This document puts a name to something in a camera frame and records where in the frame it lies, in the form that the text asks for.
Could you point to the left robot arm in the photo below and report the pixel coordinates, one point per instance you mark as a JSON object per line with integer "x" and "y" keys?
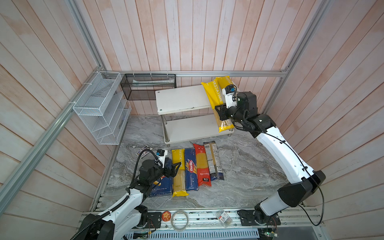
{"x": 128, "y": 212}

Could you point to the clear blue spaghetti bag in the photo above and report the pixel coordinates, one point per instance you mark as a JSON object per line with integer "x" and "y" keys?
{"x": 214, "y": 163}

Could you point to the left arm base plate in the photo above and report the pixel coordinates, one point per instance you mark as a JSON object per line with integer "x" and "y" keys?
{"x": 151, "y": 220}

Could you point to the yellow pastatime spaghetti bag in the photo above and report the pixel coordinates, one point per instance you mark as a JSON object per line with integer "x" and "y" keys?
{"x": 224, "y": 81}
{"x": 179, "y": 185}
{"x": 216, "y": 98}

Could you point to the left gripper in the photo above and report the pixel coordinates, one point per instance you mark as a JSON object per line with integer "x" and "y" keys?
{"x": 173, "y": 172}

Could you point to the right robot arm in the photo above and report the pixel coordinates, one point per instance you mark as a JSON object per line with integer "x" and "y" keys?
{"x": 241, "y": 109}

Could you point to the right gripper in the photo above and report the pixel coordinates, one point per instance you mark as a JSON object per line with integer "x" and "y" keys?
{"x": 222, "y": 113}

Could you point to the black wire mesh basket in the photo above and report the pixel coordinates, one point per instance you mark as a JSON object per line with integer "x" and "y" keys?
{"x": 143, "y": 87}

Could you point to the red spaghetti bag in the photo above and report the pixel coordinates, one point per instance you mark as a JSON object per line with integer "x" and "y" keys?
{"x": 204, "y": 178}

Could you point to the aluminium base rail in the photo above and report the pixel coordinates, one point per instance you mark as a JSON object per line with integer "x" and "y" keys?
{"x": 204, "y": 219}

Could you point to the small card on floor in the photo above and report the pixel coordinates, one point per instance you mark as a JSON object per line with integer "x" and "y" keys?
{"x": 143, "y": 151}

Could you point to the blue Barilla rigatoni box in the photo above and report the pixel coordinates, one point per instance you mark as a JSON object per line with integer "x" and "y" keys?
{"x": 162, "y": 187}

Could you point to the red round sticker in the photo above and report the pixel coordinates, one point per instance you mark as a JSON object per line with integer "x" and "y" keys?
{"x": 166, "y": 216}

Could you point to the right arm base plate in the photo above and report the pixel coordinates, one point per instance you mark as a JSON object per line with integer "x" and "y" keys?
{"x": 257, "y": 218}

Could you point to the white two-tier shelf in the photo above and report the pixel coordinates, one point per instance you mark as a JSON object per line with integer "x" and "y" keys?
{"x": 179, "y": 109}

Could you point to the blue Barilla spaghetti box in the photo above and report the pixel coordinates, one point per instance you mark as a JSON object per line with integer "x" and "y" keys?
{"x": 191, "y": 170}

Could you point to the small clear plastic box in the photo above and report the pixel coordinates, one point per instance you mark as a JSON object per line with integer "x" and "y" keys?
{"x": 224, "y": 218}

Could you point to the white wire mesh organizer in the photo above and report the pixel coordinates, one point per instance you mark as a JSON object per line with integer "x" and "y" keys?
{"x": 102, "y": 109}

